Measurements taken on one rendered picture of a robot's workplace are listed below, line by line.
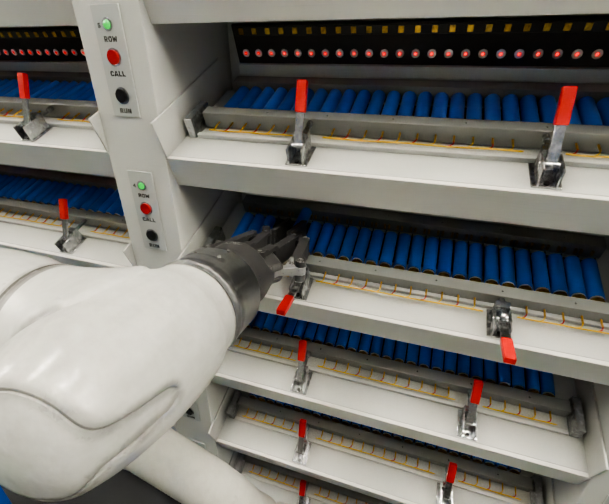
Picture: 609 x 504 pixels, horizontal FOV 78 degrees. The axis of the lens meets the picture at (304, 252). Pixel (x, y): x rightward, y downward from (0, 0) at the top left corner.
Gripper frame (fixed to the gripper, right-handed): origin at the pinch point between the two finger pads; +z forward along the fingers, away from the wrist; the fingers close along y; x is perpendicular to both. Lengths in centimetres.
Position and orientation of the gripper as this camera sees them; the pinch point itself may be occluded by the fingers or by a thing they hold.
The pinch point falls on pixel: (289, 234)
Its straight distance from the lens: 55.8
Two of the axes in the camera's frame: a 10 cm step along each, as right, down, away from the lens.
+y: -9.6, -1.4, 2.6
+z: 2.9, -3.0, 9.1
